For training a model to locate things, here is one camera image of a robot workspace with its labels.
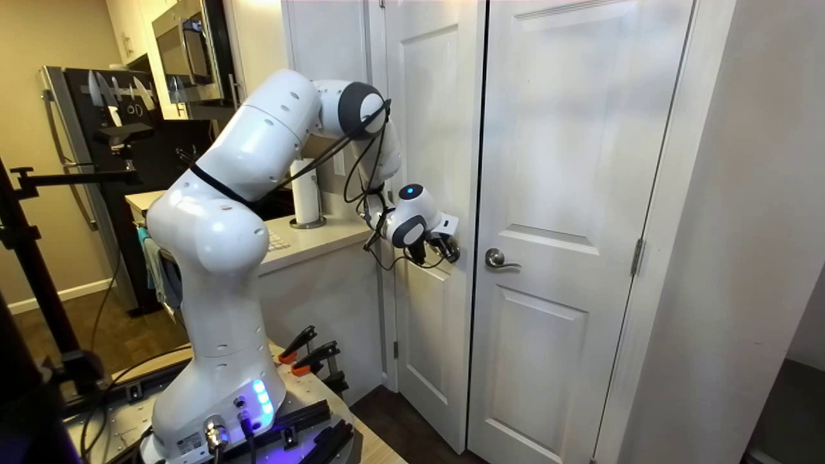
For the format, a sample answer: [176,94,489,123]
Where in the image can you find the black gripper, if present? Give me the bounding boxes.
[400,232,464,269]

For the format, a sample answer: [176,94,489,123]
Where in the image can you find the white panelled pantry door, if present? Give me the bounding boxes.
[382,0,487,456]
[466,0,697,464]

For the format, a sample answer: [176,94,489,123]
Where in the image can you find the white kitchen counter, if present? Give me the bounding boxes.
[123,188,390,407]

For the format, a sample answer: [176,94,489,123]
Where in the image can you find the white paper towel roll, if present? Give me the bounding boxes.
[290,158,326,228]

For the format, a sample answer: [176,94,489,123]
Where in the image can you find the orange tipped black clamp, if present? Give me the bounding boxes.
[290,340,344,379]
[275,323,319,370]

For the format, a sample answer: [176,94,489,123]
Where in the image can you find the all black bar clamp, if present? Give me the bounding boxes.
[317,367,350,401]

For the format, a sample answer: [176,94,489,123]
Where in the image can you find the teal hanging towel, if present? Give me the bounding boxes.
[136,228,185,317]

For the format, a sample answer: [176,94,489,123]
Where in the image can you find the black refrigerator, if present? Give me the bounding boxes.
[42,62,216,317]

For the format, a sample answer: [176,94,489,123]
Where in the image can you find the black trash bin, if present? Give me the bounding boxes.
[746,359,825,464]

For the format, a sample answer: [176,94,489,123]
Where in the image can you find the black tripod stand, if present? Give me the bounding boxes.
[0,162,139,407]

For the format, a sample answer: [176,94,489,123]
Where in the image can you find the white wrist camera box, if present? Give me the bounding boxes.
[425,214,462,239]

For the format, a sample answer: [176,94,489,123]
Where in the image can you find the silver lever door handle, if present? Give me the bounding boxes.
[483,246,523,275]

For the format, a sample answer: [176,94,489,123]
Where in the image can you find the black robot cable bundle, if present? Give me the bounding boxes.
[256,99,397,270]

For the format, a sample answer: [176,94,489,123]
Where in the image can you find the black base mounting bracket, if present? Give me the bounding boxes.
[293,419,360,464]
[252,401,333,452]

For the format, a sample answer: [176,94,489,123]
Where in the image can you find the white door frame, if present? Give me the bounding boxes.
[363,0,743,464]

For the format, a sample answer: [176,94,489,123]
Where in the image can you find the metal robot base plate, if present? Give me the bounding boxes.
[136,398,363,464]

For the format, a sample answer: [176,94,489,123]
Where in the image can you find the black foreground post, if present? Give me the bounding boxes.
[0,292,85,464]

